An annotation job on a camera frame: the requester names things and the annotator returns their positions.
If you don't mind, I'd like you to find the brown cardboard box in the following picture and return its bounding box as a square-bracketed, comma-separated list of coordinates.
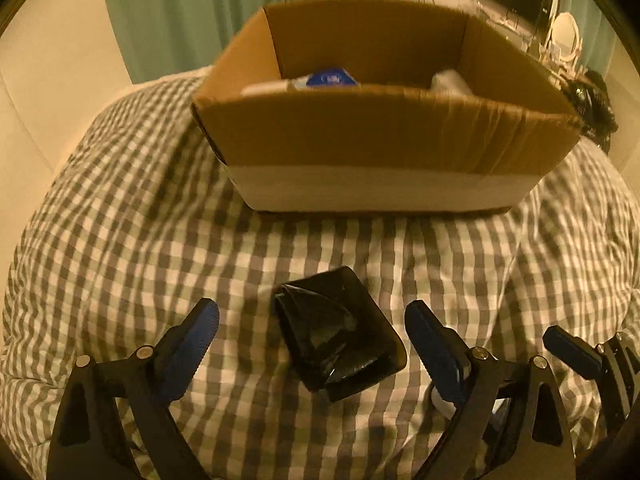
[191, 0, 585, 213]

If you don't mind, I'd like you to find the white oval mirror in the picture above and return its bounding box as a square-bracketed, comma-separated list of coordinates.
[547, 11, 584, 68]

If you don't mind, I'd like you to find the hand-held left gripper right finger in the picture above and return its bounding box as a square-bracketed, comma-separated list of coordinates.
[404, 300, 576, 480]

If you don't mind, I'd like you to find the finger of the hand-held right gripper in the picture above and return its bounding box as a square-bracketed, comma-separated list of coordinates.
[611, 331, 640, 403]
[542, 325, 627, 422]

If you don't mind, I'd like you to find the grey checkered blanket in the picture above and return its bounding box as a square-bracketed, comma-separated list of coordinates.
[0, 77, 640, 480]

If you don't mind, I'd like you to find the blue and white packet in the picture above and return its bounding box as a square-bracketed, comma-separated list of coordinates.
[290, 66, 358, 89]

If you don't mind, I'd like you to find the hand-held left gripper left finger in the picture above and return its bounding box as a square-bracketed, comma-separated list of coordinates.
[46, 297, 221, 480]

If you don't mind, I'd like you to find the white stuffed sock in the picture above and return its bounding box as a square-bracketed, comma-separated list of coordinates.
[431, 69, 476, 96]

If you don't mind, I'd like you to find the black trash bag roll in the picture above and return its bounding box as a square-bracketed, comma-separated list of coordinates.
[271, 266, 407, 403]

